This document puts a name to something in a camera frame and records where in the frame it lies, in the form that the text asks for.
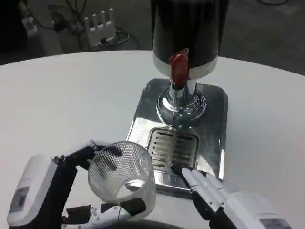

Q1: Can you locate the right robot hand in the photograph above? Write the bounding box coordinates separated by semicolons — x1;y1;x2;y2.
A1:
182;167;292;229

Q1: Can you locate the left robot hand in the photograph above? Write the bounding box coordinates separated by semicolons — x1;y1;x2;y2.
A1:
6;140;146;229

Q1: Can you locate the clear ribbed glass cup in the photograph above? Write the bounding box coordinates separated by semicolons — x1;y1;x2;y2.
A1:
87;141;157;219

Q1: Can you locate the slotted drip tray grid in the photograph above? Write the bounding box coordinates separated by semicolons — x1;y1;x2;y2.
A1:
146;127;199;171

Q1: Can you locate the steel drip tray base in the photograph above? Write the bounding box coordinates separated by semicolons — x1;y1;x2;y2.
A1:
125;78;229;198

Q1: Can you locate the white power adapter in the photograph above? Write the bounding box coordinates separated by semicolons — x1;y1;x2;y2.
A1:
21;15;39;32

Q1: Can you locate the black drink dispenser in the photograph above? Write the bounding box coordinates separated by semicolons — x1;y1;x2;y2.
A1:
150;0;230;130

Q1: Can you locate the red tap handle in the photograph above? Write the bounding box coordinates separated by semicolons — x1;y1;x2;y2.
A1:
169;53;189;85

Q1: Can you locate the black cable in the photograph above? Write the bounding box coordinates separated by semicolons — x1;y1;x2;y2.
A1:
46;0;89;51

